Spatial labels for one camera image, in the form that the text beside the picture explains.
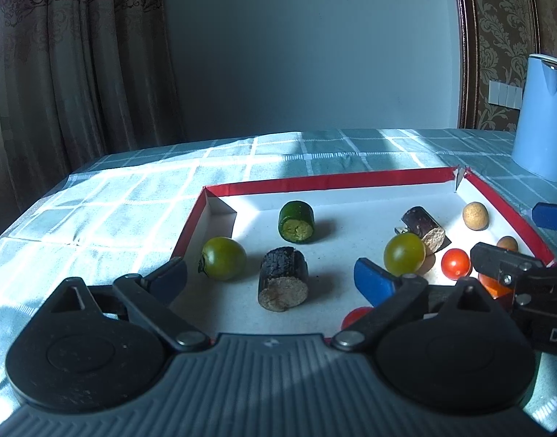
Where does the patterned brown curtain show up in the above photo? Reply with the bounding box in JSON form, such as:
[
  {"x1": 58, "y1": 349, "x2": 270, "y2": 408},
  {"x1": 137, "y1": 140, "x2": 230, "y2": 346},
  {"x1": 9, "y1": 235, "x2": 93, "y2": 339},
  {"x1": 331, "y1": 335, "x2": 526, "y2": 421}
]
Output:
[{"x1": 0, "y1": 0, "x2": 187, "y2": 242}]

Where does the dark green tomato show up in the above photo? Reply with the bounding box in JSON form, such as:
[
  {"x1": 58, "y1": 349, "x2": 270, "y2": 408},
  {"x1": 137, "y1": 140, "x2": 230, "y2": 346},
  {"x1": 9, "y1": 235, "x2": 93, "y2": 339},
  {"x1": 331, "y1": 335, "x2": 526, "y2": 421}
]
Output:
[{"x1": 197, "y1": 236, "x2": 247, "y2": 282}]

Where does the yellow-green tomato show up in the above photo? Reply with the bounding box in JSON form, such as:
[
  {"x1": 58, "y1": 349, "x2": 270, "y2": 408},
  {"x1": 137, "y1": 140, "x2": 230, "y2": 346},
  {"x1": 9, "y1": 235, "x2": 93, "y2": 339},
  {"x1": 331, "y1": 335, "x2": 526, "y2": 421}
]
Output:
[{"x1": 383, "y1": 232, "x2": 427, "y2": 276}]

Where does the teal checked tablecloth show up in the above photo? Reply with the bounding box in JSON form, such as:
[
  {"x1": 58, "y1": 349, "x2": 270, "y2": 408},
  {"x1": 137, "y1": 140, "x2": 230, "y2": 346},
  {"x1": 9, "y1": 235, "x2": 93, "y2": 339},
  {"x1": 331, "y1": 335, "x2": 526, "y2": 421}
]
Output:
[{"x1": 0, "y1": 127, "x2": 557, "y2": 437}]

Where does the dark eggplant piece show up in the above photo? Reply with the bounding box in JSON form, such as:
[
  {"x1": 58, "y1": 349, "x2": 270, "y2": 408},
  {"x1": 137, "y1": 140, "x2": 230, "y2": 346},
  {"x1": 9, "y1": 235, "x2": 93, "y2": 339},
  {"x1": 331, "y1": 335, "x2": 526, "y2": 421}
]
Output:
[
  {"x1": 394, "y1": 206, "x2": 452, "y2": 254},
  {"x1": 258, "y1": 246, "x2": 311, "y2": 313}
]

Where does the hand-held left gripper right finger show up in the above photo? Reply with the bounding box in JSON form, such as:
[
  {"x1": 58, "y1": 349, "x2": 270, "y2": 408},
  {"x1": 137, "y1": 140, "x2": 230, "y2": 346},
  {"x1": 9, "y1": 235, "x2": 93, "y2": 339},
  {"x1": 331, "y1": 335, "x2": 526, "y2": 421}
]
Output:
[{"x1": 330, "y1": 257, "x2": 509, "y2": 353}]

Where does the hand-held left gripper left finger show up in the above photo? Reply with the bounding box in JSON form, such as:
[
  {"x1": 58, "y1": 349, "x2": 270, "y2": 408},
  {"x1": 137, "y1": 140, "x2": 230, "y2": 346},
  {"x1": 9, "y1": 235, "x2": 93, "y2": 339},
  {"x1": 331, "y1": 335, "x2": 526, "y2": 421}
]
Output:
[{"x1": 51, "y1": 257, "x2": 212, "y2": 353}]

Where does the red cherry tomato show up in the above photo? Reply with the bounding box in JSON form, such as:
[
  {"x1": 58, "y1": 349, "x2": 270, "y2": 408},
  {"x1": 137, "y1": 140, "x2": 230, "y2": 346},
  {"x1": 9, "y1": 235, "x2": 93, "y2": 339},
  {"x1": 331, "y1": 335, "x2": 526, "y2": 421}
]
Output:
[
  {"x1": 340, "y1": 306, "x2": 374, "y2": 331},
  {"x1": 441, "y1": 248, "x2": 472, "y2": 282}
]

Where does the red cardboard box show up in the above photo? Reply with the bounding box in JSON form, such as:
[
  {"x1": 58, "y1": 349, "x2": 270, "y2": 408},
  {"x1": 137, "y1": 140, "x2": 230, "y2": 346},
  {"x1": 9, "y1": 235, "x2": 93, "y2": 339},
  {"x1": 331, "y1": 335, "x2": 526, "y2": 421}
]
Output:
[{"x1": 169, "y1": 166, "x2": 557, "y2": 342}]

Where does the white wall switch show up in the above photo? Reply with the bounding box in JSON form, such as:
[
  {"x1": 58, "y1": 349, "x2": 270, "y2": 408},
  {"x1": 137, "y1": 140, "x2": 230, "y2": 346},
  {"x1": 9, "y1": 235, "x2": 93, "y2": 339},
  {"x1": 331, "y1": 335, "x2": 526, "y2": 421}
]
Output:
[{"x1": 489, "y1": 80, "x2": 525, "y2": 109}]

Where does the green cucumber piece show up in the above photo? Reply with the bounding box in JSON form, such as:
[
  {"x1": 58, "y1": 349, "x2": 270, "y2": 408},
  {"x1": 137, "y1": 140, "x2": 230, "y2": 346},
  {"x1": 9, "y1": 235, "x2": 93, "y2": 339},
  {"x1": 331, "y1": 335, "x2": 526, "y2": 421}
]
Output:
[{"x1": 278, "y1": 200, "x2": 316, "y2": 244}]

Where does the blue electric kettle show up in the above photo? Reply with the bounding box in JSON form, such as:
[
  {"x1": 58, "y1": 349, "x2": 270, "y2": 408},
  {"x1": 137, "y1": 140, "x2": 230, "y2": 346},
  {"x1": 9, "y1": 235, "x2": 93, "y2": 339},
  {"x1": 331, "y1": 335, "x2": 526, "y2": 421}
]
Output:
[{"x1": 511, "y1": 53, "x2": 557, "y2": 184}]

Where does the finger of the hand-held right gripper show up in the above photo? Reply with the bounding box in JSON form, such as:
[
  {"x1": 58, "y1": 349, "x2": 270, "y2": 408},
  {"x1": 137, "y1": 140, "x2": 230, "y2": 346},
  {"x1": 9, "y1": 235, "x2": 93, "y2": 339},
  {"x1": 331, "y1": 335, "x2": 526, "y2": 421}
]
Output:
[
  {"x1": 532, "y1": 202, "x2": 557, "y2": 234},
  {"x1": 470, "y1": 241, "x2": 546, "y2": 288}
]

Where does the dark wooden wall moulding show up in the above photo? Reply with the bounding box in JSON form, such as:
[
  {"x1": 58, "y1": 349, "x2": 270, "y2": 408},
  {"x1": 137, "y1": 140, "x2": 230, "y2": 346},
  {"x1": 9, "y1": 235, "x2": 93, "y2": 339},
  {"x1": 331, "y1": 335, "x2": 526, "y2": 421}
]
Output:
[{"x1": 450, "y1": 0, "x2": 542, "y2": 131}]

